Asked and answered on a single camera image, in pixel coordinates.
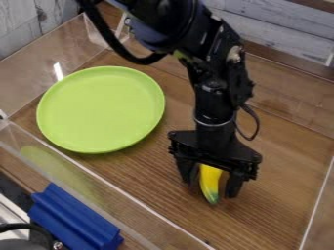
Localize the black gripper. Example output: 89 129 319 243
169 116 262 198

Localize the yellow toy banana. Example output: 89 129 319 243
200 164 224 204

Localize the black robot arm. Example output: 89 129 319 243
77 0 262 201

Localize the green round plate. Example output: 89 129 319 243
37 66 166 154

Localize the blue plastic block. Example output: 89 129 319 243
29 183 125 250

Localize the yellow labelled tin can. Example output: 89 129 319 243
173 50 193 62

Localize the clear acrylic front wall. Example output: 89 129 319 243
0 120 216 250

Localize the clear acrylic triangle bracket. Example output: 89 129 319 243
83 14 131 51

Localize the black cable bottom left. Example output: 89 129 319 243
0 222 50 250

